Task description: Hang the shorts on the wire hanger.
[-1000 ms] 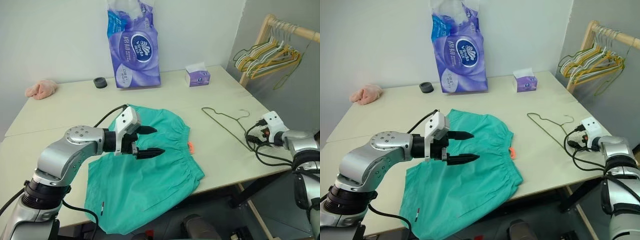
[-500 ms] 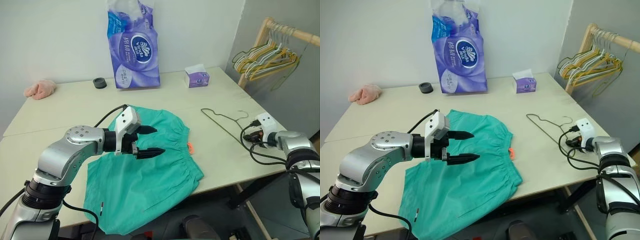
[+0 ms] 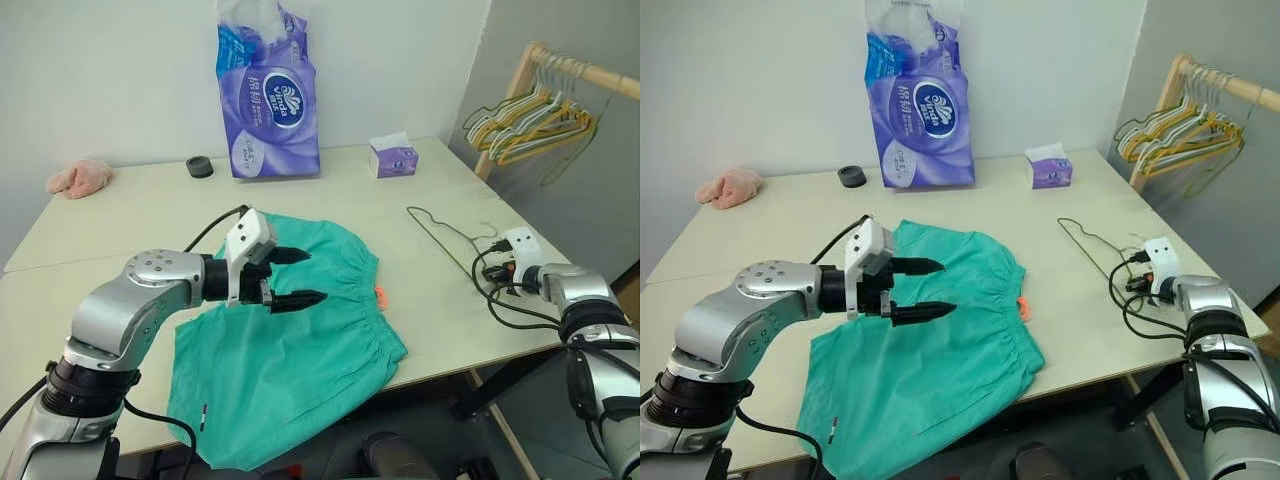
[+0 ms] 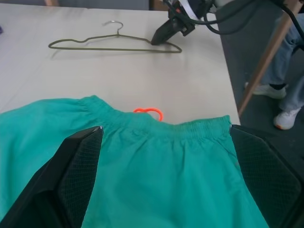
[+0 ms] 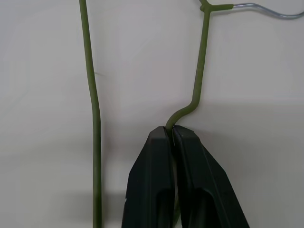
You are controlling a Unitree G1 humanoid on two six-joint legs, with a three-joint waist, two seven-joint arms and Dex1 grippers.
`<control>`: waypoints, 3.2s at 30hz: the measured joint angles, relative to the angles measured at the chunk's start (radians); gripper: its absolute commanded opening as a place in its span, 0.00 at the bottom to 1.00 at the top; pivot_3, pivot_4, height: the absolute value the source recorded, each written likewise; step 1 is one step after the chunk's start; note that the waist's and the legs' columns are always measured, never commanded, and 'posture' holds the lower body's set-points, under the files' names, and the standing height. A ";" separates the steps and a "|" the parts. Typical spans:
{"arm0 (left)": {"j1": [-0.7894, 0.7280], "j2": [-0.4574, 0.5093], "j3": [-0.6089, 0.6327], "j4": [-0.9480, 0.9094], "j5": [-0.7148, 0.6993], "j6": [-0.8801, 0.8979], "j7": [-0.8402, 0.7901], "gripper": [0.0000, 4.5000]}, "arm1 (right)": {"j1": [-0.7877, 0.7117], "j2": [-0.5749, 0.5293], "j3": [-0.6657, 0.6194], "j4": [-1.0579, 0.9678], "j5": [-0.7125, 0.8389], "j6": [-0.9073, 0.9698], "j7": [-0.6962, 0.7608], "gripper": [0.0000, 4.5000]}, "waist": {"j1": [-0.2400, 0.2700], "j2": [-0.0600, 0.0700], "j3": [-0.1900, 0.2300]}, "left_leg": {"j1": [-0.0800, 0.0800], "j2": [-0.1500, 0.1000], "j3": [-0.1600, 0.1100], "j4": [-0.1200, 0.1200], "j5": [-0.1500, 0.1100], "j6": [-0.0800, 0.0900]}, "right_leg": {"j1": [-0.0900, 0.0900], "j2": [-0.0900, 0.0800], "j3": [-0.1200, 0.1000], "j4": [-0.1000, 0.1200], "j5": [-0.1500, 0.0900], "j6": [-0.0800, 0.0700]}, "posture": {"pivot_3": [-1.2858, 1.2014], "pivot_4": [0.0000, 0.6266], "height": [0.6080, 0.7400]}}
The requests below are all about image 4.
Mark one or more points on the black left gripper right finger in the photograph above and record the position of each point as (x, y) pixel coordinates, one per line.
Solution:
(266, 180)

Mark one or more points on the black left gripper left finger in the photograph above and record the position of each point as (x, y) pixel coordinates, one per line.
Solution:
(71, 180)

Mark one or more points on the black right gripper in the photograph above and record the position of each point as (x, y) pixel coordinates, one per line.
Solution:
(178, 16)

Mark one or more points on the green shorts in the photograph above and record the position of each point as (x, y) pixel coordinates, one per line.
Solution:
(154, 178)

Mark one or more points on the white sneaker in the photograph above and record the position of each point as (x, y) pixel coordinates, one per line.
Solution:
(268, 90)
(286, 118)

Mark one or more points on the wooden clothes rack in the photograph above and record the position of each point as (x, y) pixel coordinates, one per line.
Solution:
(266, 61)

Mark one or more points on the person in blue jeans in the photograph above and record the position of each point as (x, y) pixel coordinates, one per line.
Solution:
(285, 54)

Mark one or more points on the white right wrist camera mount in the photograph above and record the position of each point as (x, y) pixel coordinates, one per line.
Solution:
(187, 8)

